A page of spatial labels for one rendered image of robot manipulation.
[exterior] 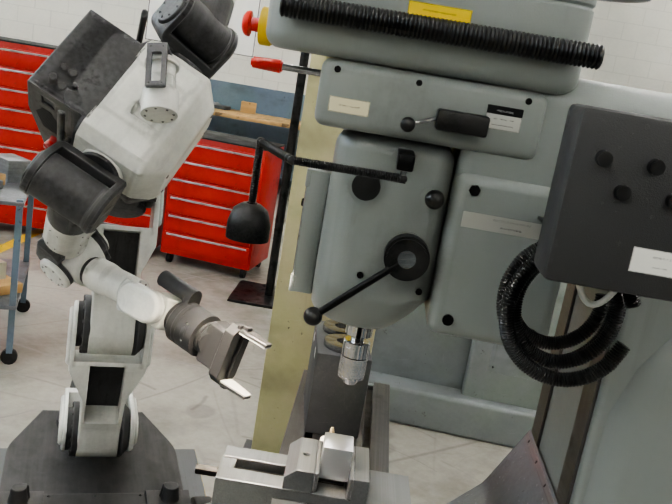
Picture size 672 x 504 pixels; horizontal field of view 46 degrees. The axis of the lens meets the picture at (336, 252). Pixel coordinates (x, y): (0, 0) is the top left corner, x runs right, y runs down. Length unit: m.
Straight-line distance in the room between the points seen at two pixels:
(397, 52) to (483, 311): 0.41
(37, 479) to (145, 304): 0.80
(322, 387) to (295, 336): 1.50
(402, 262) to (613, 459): 0.43
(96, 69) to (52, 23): 9.61
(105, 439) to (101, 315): 0.38
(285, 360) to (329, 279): 2.02
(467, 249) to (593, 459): 0.38
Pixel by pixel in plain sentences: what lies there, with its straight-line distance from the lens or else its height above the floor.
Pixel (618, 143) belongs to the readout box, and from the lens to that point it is 0.98.
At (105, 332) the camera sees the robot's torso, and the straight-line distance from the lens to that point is 1.97.
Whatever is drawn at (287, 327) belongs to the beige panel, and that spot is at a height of 0.66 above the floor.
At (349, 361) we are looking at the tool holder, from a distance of 1.38.
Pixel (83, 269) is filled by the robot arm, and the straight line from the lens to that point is 1.76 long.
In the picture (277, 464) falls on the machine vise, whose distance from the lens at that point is 1.51.
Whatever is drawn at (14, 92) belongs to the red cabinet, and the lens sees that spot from 6.51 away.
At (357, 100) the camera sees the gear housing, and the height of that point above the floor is 1.68.
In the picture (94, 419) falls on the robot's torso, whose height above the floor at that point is 0.75.
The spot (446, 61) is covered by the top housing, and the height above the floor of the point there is 1.75.
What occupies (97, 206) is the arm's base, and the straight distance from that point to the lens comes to 1.49.
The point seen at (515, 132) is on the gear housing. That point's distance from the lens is 1.21.
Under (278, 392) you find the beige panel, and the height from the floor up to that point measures 0.38.
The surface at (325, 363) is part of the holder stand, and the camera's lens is 1.72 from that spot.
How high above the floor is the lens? 1.73
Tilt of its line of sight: 14 degrees down
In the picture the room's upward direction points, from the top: 10 degrees clockwise
